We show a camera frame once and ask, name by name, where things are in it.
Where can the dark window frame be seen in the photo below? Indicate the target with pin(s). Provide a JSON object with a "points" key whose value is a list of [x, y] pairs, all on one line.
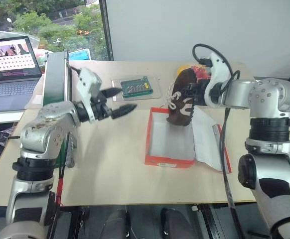
{"points": [[107, 30]]}

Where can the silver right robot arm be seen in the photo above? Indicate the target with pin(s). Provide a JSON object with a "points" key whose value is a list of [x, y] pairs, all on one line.
{"points": [[269, 104]]}

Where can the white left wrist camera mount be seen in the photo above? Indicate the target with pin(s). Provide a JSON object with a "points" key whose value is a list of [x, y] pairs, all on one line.
{"points": [[89, 81]]}

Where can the grey open laptop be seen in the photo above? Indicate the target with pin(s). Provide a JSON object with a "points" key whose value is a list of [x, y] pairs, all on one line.
{"points": [[10, 89]]}

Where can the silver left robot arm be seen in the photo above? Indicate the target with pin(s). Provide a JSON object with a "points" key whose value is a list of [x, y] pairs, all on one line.
{"points": [[44, 129]]}

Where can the dark rounded shape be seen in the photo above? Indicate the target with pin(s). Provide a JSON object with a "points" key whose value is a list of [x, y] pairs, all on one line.
{"points": [[177, 224]]}

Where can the orange shoebox with lid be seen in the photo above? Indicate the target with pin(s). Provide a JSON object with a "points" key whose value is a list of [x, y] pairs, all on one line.
{"points": [[168, 160]]}

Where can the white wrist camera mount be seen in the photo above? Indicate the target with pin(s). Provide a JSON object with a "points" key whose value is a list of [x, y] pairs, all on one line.
{"points": [[89, 81], [218, 71]]}

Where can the green circuit board in bag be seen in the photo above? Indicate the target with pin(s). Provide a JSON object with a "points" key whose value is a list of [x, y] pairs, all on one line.
{"points": [[157, 93]]}

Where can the white wrapping paper sheet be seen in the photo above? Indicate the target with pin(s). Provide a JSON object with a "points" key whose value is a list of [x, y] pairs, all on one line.
{"points": [[206, 139]]}

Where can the brown shoe with white laces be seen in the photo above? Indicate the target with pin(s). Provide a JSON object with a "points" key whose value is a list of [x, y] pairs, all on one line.
{"points": [[182, 112]]}

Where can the red yellow plastic packet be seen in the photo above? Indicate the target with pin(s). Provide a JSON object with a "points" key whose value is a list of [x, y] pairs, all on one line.
{"points": [[201, 72]]}

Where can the green black conveyor belt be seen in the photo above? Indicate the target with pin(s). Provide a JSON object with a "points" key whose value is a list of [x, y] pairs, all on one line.
{"points": [[56, 79]]}

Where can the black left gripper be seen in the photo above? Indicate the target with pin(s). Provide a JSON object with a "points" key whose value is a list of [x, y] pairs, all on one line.
{"points": [[100, 107]]}

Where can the clear crumpled plastic bag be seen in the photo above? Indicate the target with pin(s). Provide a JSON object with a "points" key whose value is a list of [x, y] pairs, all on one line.
{"points": [[3, 138]]}

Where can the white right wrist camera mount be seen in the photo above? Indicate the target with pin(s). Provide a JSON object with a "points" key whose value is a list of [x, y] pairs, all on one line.
{"points": [[218, 71]]}

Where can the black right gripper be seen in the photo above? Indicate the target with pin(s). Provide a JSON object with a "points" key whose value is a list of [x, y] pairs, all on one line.
{"points": [[199, 95]]}

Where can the blue white box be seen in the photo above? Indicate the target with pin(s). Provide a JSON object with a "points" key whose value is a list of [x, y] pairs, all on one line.
{"points": [[81, 54]]}

